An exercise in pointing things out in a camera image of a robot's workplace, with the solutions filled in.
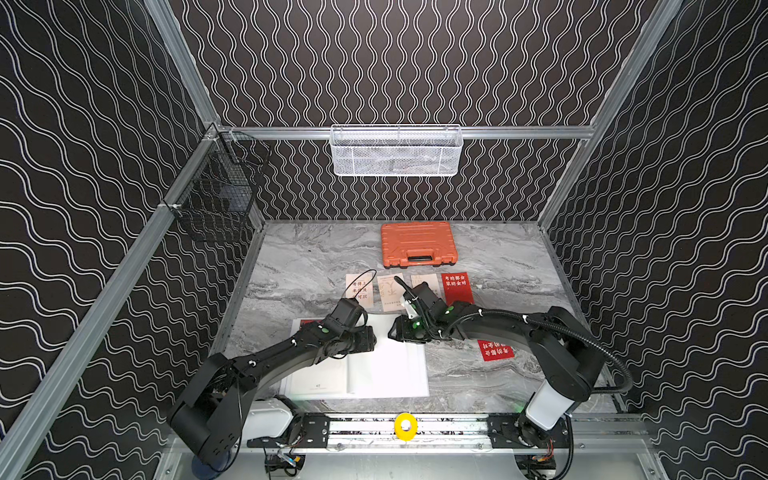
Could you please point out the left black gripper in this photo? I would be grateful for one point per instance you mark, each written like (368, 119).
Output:
(365, 339)

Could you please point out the orange plastic tool case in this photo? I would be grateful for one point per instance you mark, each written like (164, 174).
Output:
(418, 244)

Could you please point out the white photo album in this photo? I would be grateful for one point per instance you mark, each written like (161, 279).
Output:
(392, 370)

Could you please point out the beige card gold characters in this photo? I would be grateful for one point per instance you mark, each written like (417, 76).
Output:
(391, 292)

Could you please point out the red card right side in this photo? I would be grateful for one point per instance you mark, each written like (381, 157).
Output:
(493, 351)

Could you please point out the white wire mesh basket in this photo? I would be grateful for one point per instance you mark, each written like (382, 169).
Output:
(389, 150)

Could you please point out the black wire mesh basket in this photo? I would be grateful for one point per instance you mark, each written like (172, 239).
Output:
(215, 206)

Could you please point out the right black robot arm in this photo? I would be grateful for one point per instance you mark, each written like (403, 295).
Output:
(576, 366)

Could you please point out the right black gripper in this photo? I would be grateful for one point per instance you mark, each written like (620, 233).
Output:
(399, 331)

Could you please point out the red card top row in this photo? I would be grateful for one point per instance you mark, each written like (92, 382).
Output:
(457, 288)

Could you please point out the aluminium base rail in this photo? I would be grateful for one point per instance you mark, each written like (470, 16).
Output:
(389, 433)

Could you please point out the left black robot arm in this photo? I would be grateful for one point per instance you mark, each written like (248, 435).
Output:
(210, 413)

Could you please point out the beige card small red text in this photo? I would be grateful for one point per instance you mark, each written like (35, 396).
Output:
(430, 279)

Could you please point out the yellow tape roll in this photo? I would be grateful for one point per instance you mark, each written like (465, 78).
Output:
(405, 427)

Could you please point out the beige card red characters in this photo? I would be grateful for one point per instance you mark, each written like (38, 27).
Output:
(360, 287)

